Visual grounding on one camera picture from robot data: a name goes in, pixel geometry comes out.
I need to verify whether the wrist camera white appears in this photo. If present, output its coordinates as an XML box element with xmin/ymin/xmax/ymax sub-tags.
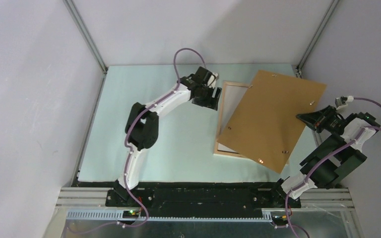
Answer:
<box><xmin>334</xmin><ymin>95</ymin><xmax>354</xmax><ymax>110</ymax></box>
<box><xmin>207</xmin><ymin>73</ymin><xmax>219</xmax><ymax>88</ymax></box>

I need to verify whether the right aluminium corner rail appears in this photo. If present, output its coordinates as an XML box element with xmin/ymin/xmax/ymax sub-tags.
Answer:
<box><xmin>295</xmin><ymin>0</ymin><xmax>341</xmax><ymax>77</ymax></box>

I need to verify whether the front aluminium rail frame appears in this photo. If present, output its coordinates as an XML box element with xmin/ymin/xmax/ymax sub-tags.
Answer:
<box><xmin>44</xmin><ymin>182</ymin><xmax>363</xmax><ymax>238</ymax></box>

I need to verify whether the printed photo with white border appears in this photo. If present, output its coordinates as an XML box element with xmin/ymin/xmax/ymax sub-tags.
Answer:
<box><xmin>217</xmin><ymin>84</ymin><xmax>249</xmax><ymax>155</ymax></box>

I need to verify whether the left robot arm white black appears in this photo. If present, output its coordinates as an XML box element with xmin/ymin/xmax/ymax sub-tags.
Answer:
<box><xmin>114</xmin><ymin>66</ymin><xmax>222</xmax><ymax>207</ymax></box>

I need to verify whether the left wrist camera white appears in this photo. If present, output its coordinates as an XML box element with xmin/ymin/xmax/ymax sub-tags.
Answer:
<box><xmin>207</xmin><ymin>73</ymin><xmax>219</xmax><ymax>88</ymax></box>

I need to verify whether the aluminium corner rail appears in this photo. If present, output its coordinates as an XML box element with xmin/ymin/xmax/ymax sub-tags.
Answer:
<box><xmin>295</xmin><ymin>0</ymin><xmax>341</xmax><ymax>77</ymax></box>
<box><xmin>62</xmin><ymin>0</ymin><xmax>108</xmax><ymax>74</ymax></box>

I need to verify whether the light wooden picture frame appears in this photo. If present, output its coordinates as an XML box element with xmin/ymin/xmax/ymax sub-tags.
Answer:
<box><xmin>213</xmin><ymin>81</ymin><xmax>290</xmax><ymax>165</ymax></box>

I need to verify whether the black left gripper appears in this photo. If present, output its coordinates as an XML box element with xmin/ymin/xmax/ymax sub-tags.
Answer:
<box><xmin>192</xmin><ymin>84</ymin><xmax>221</xmax><ymax>111</ymax></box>

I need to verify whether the left aluminium corner rail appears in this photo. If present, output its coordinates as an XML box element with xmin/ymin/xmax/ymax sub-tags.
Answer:
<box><xmin>62</xmin><ymin>0</ymin><xmax>108</xmax><ymax>74</ymax></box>

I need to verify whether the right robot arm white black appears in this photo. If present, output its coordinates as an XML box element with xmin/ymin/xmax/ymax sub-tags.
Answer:
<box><xmin>268</xmin><ymin>106</ymin><xmax>380</xmax><ymax>207</ymax></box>

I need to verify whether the brown backing board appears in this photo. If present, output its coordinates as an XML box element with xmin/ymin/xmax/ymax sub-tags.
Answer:
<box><xmin>218</xmin><ymin>70</ymin><xmax>326</xmax><ymax>173</ymax></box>

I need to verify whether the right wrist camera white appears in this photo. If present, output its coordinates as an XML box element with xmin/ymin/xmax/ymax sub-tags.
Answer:
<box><xmin>334</xmin><ymin>95</ymin><xmax>354</xmax><ymax>110</ymax></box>

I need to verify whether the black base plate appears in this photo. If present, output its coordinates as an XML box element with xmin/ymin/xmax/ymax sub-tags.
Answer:
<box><xmin>105</xmin><ymin>182</ymin><xmax>301</xmax><ymax>219</ymax></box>

